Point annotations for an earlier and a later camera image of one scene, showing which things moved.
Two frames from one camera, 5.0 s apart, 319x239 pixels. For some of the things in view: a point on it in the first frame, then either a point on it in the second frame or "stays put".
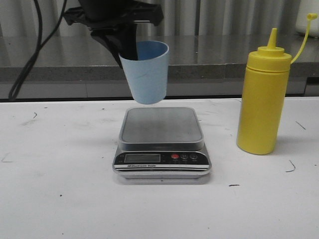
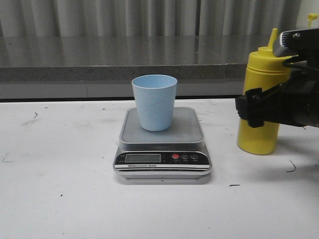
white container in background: [306, 7] stays put
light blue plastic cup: [147, 75] to [155, 94]
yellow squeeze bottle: [267, 76] stays put
